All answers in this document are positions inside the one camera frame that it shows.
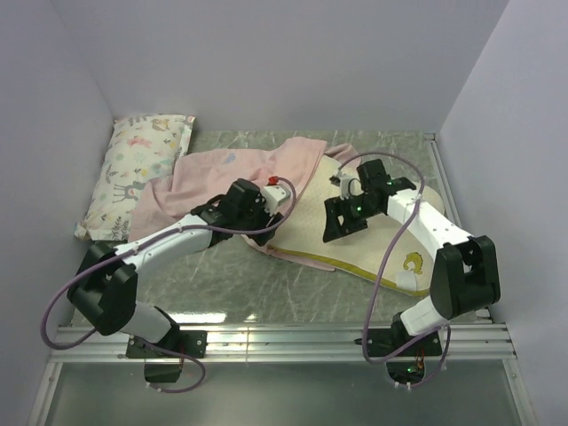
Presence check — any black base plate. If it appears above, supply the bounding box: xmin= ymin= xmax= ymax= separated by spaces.
xmin=125 ymin=330 xmax=208 ymax=359
xmin=367 ymin=328 xmax=443 ymax=359

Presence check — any aluminium mounting rail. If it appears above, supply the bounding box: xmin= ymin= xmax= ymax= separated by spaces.
xmin=48 ymin=323 xmax=517 ymax=364

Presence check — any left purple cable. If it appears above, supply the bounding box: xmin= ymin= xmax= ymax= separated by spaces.
xmin=42 ymin=177 xmax=297 ymax=394

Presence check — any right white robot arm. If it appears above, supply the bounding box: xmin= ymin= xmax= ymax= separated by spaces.
xmin=323 ymin=159 xmax=501 ymax=357

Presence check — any pink pillowcase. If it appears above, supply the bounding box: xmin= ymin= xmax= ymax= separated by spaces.
xmin=128 ymin=136 xmax=360 ymax=272

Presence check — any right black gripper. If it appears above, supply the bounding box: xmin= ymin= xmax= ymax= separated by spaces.
xmin=322 ymin=193 xmax=382 ymax=243

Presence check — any purple cable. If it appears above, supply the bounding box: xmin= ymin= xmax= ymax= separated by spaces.
xmin=332 ymin=153 xmax=453 ymax=391
xmin=42 ymin=177 xmax=297 ymax=394

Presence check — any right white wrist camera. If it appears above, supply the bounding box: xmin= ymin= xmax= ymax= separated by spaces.
xmin=329 ymin=170 xmax=362 ymax=200

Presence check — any cream yellow-edged pillow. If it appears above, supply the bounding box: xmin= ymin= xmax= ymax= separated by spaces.
xmin=267 ymin=155 xmax=433 ymax=296

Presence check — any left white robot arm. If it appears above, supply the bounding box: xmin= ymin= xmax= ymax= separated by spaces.
xmin=67 ymin=177 xmax=296 ymax=357

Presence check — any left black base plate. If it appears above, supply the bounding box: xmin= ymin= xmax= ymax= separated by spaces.
xmin=125 ymin=330 xmax=208 ymax=359

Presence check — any white patterned pillow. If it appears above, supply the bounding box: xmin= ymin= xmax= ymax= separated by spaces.
xmin=74 ymin=114 xmax=195 ymax=241

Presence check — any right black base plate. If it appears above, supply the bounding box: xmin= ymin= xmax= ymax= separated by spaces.
xmin=367 ymin=328 xmax=443 ymax=359

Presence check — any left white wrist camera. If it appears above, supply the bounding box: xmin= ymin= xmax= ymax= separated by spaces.
xmin=260 ymin=176 xmax=295 ymax=215

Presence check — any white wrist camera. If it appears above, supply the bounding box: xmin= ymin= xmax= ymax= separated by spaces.
xmin=329 ymin=170 xmax=362 ymax=200
xmin=260 ymin=176 xmax=295 ymax=215

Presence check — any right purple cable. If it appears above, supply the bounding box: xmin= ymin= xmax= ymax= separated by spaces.
xmin=332 ymin=153 xmax=453 ymax=391

